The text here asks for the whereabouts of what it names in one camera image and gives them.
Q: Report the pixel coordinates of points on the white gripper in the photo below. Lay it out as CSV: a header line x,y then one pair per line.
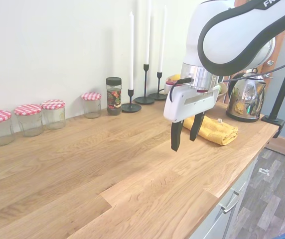
x,y
189,102

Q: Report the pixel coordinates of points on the yellow cloth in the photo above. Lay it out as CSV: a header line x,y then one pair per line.
x,y
214,132

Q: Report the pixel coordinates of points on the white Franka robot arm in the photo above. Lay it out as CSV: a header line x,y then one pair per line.
x,y
222,37

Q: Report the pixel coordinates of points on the medium black candle holder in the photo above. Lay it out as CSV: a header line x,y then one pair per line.
x,y
158,95

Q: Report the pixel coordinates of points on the tall black candle holder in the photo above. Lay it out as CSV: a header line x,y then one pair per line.
x,y
145,99

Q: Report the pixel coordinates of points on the yellow lemon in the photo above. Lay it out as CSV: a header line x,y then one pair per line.
x,y
175,77

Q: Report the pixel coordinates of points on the green apple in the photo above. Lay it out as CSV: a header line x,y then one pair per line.
x,y
223,88

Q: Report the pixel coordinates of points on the short black candle holder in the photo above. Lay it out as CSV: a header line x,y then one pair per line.
x,y
131,107

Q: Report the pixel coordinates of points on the stainless steel kettle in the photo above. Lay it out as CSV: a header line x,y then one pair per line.
x,y
247,99

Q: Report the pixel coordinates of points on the grey kitchen cabinet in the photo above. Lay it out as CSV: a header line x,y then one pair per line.
x,y
232,189

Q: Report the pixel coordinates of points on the coffee jar black lid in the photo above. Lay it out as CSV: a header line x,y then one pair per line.
x,y
114,97

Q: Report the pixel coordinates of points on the small white floor object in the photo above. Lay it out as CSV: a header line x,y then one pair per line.
x,y
264,171

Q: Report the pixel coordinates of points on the white taper candle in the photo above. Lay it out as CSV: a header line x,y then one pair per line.
x,y
131,49
147,32
162,39

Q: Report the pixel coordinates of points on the silver door knob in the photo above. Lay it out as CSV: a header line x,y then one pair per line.
x,y
270,62

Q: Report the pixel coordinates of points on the wooden door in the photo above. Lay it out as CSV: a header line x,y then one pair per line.
x,y
277,54

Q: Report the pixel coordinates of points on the black camera stand with clamp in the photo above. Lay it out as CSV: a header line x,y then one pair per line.
x,y
282,94

